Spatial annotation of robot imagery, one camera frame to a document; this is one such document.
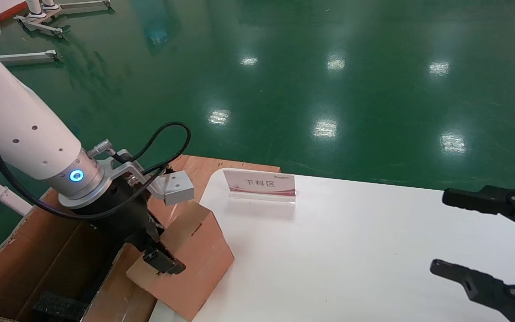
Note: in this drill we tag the white metal floor bar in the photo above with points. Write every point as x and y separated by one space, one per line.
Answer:
27 57

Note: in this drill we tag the large cardboard box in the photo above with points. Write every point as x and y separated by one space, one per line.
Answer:
38 250

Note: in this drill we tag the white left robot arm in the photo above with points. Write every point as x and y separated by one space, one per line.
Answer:
25 129

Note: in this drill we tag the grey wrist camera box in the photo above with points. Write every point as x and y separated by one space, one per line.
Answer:
178 188

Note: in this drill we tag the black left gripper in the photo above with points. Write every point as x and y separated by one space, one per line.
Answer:
123 214

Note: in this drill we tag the black foam block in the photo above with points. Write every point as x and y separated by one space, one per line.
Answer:
58 307

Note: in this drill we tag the acrylic sign with red print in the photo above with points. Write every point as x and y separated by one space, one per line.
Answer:
262 184

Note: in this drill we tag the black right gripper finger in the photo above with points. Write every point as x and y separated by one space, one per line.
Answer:
485 288
476 200

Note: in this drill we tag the brown wooden board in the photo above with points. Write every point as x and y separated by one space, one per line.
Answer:
204 172

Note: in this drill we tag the grey metal camera bracket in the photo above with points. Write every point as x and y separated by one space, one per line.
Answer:
125 169

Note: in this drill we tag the small cardboard box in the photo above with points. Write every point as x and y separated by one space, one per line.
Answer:
199 268

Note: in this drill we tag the white stand leg with casters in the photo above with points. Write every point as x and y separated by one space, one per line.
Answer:
83 5
38 26

